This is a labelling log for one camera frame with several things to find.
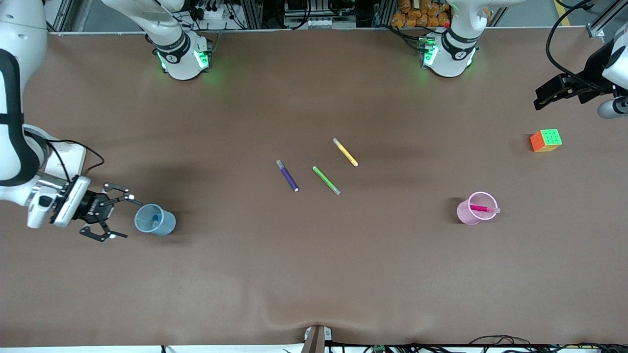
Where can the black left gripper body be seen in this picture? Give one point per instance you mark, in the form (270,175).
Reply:
(594,66)

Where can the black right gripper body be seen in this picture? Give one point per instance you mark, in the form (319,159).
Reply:
(91,208)

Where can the blue marker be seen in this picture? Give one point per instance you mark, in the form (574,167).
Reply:
(155,219)

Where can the pink marker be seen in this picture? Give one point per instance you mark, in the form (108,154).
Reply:
(483,209)

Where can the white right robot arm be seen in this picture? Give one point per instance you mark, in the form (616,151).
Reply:
(171,54)

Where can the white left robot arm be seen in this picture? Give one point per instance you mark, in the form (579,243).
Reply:
(449,54)

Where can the colourful puzzle cube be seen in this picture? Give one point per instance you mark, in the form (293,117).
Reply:
(549,138)

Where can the white lamp stand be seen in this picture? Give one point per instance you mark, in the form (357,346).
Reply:
(78,157)

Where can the light blue mesh cup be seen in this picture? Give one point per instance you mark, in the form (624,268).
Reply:
(167,226)

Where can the pink mesh cup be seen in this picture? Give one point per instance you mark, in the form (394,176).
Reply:
(465,214)

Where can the orange snack packets pile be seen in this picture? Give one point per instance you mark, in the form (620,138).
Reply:
(417,17)

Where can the purple marker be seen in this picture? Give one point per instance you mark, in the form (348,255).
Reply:
(288,176)

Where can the white power strip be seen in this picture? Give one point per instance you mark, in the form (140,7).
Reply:
(211,13)

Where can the green marker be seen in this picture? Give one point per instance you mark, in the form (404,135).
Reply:
(326,180)

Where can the yellow marker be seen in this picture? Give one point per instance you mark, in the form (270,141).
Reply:
(345,152)

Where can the white connector block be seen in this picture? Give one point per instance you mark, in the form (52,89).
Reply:
(321,23)

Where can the aluminium corner bracket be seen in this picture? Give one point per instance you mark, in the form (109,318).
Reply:
(596,30)

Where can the metal clamp bracket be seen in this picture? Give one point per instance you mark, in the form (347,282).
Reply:
(316,339)

